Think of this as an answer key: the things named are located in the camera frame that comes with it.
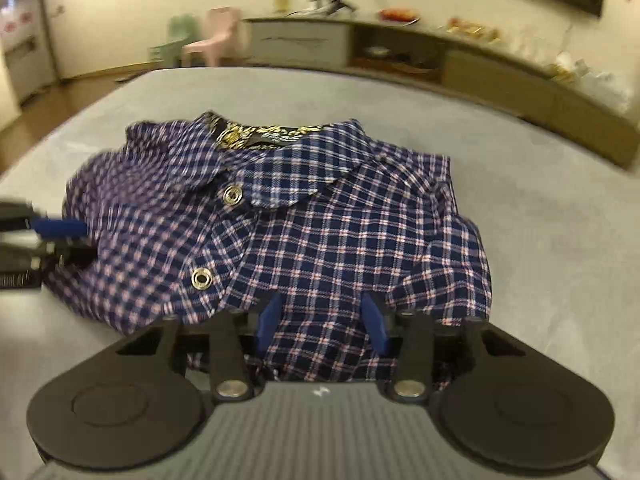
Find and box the white box on cabinet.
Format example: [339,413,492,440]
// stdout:
[574,60,634,114]

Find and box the blue plaid shirt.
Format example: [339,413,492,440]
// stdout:
[44,112,492,382]

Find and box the red fruit plate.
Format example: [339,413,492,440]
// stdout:
[378,8,421,26]

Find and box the pink plastic child chair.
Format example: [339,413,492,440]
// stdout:
[181,6,241,67]

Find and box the yellow cup on cabinet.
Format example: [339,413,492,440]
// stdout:
[273,0,291,14]

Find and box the golden ornament set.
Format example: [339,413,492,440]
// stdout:
[446,16,501,44]

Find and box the green plastic child chair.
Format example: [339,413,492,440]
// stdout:
[149,14,201,68]

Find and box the long grey tv cabinet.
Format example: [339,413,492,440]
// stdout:
[245,16,639,169]

